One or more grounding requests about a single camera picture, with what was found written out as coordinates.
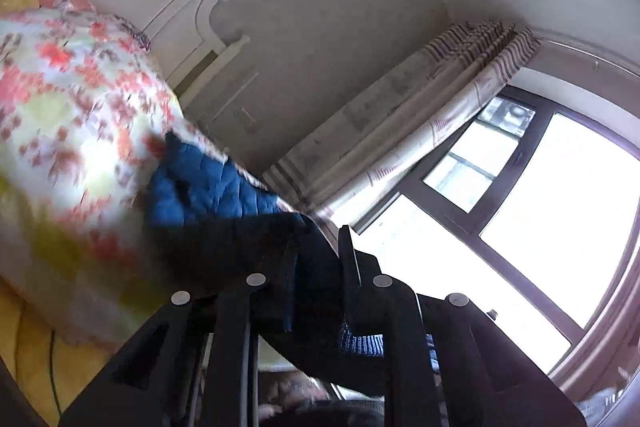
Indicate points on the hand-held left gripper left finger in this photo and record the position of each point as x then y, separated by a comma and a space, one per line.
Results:
235, 332

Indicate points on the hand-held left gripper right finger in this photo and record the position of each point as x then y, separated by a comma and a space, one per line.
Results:
400, 347

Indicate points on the floral quilt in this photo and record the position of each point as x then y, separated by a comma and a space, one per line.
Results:
75, 107

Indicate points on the dark framed window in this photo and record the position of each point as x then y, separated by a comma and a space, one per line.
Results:
550, 207

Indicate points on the yellow bed sheet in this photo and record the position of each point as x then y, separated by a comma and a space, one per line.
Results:
30, 357

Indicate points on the sailboat print curtain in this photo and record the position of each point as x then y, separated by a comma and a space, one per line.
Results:
400, 117

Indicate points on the blue quilted jacket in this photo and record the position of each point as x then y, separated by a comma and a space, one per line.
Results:
210, 192

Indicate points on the wall socket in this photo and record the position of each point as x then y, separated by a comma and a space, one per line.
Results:
246, 118

